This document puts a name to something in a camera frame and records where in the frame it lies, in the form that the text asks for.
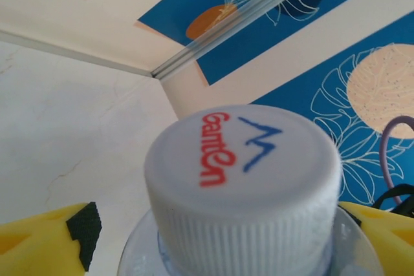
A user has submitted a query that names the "aluminium corner post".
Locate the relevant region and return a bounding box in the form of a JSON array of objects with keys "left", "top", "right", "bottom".
[{"left": 150, "top": 0, "right": 339, "bottom": 80}]

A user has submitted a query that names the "clear bottle red label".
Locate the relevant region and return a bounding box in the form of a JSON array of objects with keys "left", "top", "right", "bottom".
[{"left": 121, "top": 103, "right": 385, "bottom": 276}]

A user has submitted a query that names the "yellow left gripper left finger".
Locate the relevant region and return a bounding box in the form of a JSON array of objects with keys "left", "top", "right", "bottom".
[{"left": 0, "top": 201, "right": 104, "bottom": 276}]

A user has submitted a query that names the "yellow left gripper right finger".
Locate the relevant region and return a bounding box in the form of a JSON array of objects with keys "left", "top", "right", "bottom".
[{"left": 338, "top": 200, "right": 414, "bottom": 276}]

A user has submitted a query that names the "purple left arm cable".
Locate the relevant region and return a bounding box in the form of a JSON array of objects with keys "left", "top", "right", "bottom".
[{"left": 382, "top": 114, "right": 414, "bottom": 195}]

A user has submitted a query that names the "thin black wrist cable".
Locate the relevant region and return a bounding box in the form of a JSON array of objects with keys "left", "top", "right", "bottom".
[{"left": 371, "top": 184, "right": 414, "bottom": 217}]

